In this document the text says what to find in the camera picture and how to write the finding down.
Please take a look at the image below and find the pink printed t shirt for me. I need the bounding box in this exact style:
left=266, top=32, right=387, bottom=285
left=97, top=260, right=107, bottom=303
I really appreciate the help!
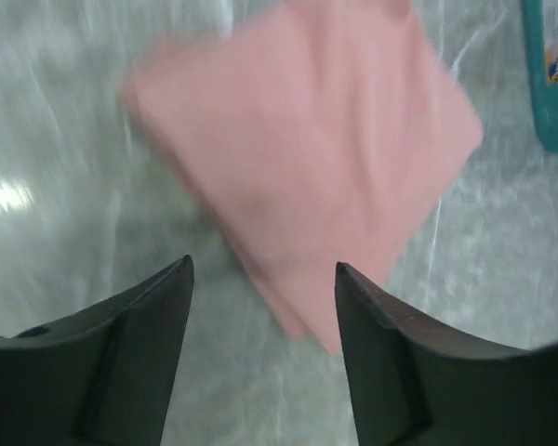
left=122, top=1, right=483, bottom=354

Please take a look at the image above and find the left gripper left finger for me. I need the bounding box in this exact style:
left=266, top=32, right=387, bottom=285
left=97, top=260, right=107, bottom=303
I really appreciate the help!
left=0, top=256, right=194, bottom=445

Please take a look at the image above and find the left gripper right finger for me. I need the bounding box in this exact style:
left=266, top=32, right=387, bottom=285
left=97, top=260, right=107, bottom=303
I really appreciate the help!
left=335, top=263, right=558, bottom=445

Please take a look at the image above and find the teal plastic basin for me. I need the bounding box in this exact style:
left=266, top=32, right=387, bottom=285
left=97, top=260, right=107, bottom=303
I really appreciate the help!
left=521, top=0, right=558, bottom=153

